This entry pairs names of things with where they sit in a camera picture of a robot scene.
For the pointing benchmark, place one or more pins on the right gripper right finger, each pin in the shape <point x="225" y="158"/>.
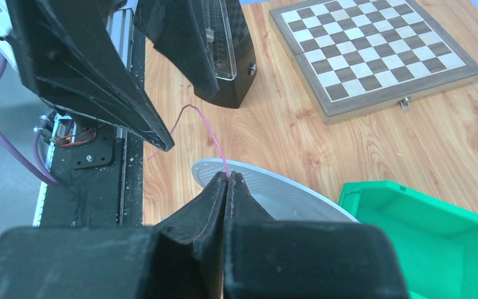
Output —
<point x="266" y="258"/>

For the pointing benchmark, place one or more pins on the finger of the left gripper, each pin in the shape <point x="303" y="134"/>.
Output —
<point x="65" y="56"/>
<point x="177" y="30"/>

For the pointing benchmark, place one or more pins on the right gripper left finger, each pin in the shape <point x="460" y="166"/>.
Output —
<point x="180" y="257"/>

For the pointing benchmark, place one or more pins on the grey cable spool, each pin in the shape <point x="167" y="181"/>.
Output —
<point x="273" y="196"/>

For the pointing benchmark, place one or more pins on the black metronome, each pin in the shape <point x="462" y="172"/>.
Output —
<point x="232" y="51"/>

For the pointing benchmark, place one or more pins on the green plastic bin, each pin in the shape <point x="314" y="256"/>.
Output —
<point x="436" y="242"/>

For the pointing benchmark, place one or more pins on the wooden chessboard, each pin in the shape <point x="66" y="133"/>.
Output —
<point x="358" y="57"/>

